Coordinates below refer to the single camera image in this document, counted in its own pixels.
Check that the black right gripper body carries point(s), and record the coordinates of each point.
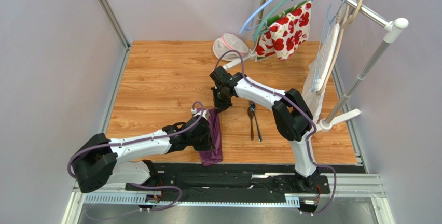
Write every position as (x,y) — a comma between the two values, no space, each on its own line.
(221,101)

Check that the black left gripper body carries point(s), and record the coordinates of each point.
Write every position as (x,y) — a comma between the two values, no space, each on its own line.
(202,143)

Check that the purple cloth napkin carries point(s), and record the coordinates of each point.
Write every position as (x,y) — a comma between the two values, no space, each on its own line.
(214,156)

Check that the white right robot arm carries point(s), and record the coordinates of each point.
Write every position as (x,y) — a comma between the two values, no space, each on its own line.
(292,116)

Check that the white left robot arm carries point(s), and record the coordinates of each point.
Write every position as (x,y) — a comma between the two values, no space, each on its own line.
(96,163)

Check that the white mesh laundry bag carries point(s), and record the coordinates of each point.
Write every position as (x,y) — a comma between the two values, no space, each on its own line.
(229,42)

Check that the red poppy floral cloth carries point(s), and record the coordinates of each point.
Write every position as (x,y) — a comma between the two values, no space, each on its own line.
(285,35)

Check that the white towel on hanger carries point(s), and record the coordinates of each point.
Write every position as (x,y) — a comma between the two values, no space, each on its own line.
(313,92)

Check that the blue thin wire hanger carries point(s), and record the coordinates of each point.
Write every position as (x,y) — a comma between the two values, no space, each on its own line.
(325,52)

